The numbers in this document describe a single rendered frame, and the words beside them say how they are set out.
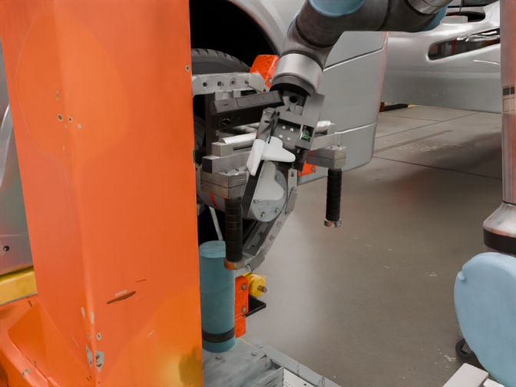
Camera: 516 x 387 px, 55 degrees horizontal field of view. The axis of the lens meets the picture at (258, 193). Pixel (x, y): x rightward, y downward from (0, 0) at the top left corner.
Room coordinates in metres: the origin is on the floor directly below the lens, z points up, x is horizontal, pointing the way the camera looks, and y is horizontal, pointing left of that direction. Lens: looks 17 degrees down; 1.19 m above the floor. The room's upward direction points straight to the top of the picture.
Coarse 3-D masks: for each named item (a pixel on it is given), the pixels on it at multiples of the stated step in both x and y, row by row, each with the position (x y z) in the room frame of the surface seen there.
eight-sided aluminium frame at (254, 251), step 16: (192, 80) 1.13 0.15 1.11; (208, 80) 1.17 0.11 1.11; (224, 80) 1.21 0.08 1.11; (240, 80) 1.24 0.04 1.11; (256, 80) 1.28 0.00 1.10; (288, 176) 1.37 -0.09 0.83; (288, 192) 1.37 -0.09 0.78; (288, 208) 1.37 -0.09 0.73; (256, 224) 1.36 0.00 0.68; (272, 224) 1.33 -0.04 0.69; (256, 240) 1.34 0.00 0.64; (272, 240) 1.33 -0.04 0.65; (256, 256) 1.28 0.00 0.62; (240, 272) 1.24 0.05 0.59
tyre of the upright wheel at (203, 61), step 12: (192, 48) 1.27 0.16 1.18; (204, 48) 1.30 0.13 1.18; (192, 60) 1.24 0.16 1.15; (204, 60) 1.27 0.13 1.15; (216, 60) 1.30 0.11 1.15; (228, 60) 1.33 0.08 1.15; (192, 72) 1.24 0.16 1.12; (204, 72) 1.27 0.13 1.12; (216, 72) 1.30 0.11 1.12; (228, 72) 1.33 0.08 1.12; (252, 228) 1.39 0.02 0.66
